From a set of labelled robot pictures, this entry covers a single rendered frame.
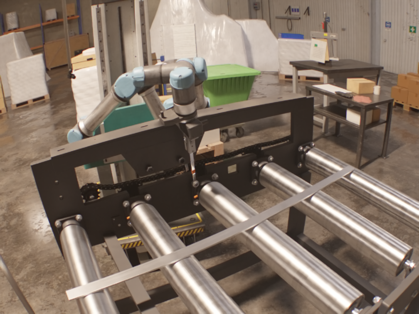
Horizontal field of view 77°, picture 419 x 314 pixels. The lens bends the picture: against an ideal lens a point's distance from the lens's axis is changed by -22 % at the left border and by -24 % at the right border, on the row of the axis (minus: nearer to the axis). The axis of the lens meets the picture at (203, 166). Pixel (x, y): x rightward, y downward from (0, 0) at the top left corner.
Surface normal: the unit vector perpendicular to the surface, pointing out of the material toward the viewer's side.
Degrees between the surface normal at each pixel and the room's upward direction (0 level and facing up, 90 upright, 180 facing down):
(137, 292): 0
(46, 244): 0
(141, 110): 90
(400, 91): 90
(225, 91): 100
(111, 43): 90
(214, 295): 3
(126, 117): 90
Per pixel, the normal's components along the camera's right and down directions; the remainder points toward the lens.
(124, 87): -0.04, 0.37
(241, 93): 0.35, 0.55
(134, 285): -0.07, -0.89
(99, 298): 0.24, -0.93
